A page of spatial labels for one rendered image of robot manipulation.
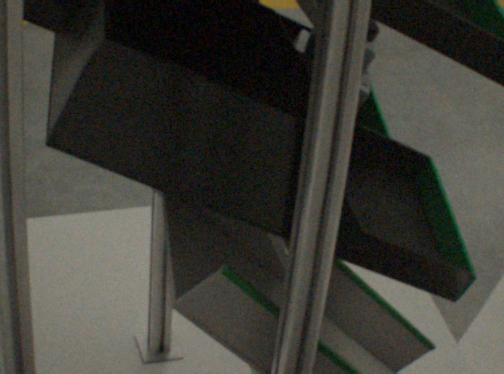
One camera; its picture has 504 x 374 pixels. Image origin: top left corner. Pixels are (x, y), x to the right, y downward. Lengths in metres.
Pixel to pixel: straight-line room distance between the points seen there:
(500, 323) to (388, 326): 0.33
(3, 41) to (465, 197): 2.43
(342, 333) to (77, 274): 0.40
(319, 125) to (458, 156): 2.46
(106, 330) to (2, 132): 0.62
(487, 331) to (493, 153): 1.90
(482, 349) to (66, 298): 0.43
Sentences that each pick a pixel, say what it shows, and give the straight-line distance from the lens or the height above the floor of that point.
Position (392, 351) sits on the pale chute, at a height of 1.02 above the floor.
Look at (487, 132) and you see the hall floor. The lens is 3.19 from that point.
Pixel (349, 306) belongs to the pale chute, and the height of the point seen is 1.07.
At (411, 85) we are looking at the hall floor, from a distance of 3.32.
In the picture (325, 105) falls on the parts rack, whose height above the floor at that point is 1.35.
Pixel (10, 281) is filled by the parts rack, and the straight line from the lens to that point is 0.63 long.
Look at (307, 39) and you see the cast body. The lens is 0.87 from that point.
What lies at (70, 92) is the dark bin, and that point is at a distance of 0.62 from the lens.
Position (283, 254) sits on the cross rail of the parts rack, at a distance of 0.70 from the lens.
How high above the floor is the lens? 1.67
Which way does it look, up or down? 36 degrees down
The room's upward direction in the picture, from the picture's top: 6 degrees clockwise
